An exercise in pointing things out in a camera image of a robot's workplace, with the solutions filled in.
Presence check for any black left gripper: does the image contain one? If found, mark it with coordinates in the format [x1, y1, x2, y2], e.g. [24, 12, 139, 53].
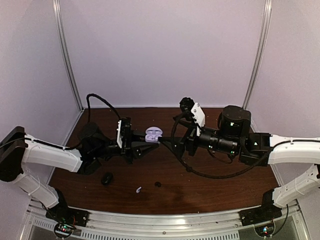
[93, 130, 159, 165]

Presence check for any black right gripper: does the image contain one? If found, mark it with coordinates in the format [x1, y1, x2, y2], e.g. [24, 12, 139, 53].
[158, 113, 239, 159]

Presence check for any lilac earbud charging case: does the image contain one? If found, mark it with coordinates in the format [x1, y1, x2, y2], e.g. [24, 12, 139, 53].
[144, 126, 163, 143]

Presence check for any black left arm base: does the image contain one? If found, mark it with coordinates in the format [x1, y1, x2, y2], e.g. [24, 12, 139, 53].
[45, 188, 89, 227]

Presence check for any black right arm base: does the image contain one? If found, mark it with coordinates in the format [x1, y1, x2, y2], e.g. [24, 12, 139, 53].
[238, 189, 282, 226]

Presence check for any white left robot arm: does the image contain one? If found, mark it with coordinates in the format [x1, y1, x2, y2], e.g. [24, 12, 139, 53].
[0, 118, 163, 222]

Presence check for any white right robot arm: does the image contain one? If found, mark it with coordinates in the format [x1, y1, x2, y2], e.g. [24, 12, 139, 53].
[158, 103, 320, 221]

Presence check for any black oval charging case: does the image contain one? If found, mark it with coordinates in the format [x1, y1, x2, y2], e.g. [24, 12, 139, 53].
[101, 172, 114, 186]

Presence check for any black earbud small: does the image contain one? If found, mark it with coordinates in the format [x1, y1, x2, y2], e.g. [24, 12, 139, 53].
[154, 181, 162, 187]

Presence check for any left circuit board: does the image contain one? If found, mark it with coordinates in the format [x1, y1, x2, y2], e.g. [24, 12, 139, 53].
[53, 223, 76, 238]

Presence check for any circuit board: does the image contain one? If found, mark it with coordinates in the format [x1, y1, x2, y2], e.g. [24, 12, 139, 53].
[254, 223, 275, 238]
[53, 223, 76, 238]

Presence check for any right circuit board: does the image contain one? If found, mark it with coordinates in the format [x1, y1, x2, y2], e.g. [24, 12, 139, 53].
[254, 223, 275, 238]

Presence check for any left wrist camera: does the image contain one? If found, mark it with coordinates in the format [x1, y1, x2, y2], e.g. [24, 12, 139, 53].
[116, 117, 132, 149]

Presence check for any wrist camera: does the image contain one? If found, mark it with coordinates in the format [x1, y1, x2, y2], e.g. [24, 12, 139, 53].
[116, 117, 132, 149]
[179, 97, 206, 137]

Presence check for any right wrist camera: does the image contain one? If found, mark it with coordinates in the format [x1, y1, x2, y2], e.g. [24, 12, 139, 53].
[179, 97, 206, 137]

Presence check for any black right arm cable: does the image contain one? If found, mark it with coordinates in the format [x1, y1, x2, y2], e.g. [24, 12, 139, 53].
[171, 112, 266, 180]

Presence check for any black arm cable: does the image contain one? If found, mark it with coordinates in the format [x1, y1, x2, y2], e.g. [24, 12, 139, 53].
[171, 112, 266, 180]
[62, 93, 123, 151]

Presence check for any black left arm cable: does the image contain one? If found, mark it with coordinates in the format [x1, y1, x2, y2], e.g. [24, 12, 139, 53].
[62, 93, 123, 151]

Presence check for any right aluminium frame post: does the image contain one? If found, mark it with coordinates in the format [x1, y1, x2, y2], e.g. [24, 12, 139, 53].
[242, 0, 273, 109]

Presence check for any aluminium frame post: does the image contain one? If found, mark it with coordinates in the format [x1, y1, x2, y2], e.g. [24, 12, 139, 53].
[242, 0, 273, 109]
[52, 0, 84, 112]

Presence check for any left aluminium frame post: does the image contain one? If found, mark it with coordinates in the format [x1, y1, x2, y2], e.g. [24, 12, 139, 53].
[52, 0, 84, 112]

